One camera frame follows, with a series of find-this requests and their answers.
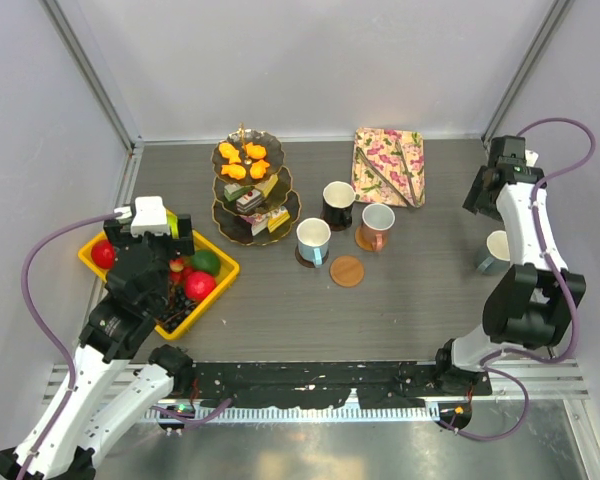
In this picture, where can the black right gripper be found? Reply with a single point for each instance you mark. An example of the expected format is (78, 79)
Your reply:
(476, 200)

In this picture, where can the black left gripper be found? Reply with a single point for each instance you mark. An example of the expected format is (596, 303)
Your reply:
(183, 245)

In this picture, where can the grey mug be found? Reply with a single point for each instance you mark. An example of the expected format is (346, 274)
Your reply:
(492, 257)

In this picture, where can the chocolate cherry cake slice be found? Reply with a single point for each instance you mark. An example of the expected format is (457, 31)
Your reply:
(249, 201)

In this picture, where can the orange fish pastry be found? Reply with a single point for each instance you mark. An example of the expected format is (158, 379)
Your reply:
(255, 151)
(235, 171)
(259, 169)
(229, 152)

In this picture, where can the floral rectangular tray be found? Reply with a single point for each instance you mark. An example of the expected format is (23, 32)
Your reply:
(388, 167)

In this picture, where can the cream cake slice with kiwi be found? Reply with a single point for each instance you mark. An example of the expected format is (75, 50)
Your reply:
(268, 185)

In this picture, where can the yellow triangle cake slice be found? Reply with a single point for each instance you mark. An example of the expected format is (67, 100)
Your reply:
(277, 218)

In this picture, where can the pink mug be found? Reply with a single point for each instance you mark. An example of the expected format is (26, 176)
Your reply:
(376, 223)

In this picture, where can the dark wooden coaster top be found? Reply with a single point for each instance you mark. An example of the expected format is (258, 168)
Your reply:
(306, 263)

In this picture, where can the light blue mug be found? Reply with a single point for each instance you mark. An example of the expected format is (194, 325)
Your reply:
(313, 236)

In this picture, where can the light wooden coaster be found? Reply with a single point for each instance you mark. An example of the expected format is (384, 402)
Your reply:
(363, 244)

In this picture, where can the black mug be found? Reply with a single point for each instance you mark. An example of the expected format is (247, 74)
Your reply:
(338, 200)

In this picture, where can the medium brown wooden coaster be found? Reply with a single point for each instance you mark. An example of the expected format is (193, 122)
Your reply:
(347, 271)

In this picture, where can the round wooden coaster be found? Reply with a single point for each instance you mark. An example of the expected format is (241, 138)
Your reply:
(339, 228)

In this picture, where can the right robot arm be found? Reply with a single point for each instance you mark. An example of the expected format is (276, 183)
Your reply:
(535, 302)

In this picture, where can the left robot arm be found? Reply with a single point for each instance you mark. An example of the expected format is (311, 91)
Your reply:
(76, 431)

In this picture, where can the red lychee strawberry bunch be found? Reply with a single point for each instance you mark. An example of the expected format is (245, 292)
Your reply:
(180, 268)

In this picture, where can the green yellow pear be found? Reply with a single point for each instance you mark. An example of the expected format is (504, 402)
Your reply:
(172, 221)

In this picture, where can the red apple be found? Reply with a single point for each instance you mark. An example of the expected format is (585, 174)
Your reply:
(103, 254)

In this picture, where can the green lime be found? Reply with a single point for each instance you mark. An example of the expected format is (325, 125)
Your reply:
(206, 261)

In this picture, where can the red pomegranate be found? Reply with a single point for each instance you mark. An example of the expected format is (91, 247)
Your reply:
(199, 285)

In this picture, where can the dark blue grape bunch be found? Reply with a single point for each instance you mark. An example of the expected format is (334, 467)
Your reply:
(180, 305)

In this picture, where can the yellow plastic fruit tray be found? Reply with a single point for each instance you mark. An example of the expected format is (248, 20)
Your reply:
(228, 274)

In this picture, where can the three-tier black gold stand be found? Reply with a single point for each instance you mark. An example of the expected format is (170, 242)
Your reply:
(235, 226)

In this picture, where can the green matcha cake slice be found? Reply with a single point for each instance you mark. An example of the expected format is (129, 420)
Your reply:
(232, 191)

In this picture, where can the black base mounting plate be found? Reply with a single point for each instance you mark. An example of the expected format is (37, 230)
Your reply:
(322, 385)

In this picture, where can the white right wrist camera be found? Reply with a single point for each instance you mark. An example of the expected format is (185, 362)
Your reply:
(531, 158)

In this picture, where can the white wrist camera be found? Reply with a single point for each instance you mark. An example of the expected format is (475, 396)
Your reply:
(531, 158)
(147, 215)

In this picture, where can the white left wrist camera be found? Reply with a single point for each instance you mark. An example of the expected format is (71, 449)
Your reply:
(147, 215)

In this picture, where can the white slotted cable duct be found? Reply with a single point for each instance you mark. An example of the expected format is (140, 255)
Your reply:
(349, 412)

